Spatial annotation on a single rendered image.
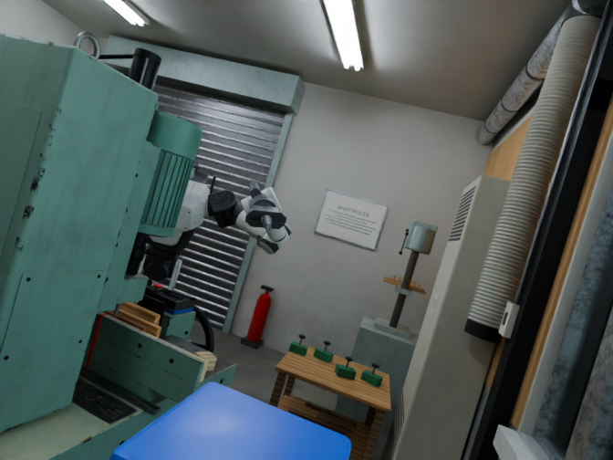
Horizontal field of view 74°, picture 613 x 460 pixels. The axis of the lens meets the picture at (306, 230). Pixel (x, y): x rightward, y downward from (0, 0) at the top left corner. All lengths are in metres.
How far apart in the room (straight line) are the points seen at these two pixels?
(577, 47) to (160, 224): 1.78
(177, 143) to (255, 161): 3.22
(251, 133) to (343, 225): 1.36
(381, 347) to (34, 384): 2.51
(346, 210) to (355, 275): 0.64
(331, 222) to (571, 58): 2.57
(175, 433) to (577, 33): 2.08
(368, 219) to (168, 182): 3.06
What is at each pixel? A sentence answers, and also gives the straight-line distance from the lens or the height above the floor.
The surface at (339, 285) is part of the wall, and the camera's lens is 4.05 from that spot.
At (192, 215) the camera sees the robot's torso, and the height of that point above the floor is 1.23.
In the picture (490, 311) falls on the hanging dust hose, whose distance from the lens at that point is 1.91.
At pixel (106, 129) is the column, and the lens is 0.89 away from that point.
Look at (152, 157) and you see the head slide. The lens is 1.05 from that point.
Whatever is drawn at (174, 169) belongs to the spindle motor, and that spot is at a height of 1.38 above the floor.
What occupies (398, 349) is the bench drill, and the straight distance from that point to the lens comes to 3.16.
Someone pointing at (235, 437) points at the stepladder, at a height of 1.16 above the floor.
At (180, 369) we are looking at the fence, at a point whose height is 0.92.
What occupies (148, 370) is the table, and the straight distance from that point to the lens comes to 1.14.
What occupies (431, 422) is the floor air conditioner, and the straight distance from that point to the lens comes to 2.21.
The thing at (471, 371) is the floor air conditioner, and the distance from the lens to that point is 2.15.
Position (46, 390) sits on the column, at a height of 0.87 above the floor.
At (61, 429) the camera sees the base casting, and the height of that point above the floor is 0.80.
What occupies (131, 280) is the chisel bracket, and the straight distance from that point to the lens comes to 1.18.
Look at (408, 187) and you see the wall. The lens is 4.04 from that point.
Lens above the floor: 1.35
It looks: 1 degrees down
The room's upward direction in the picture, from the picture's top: 17 degrees clockwise
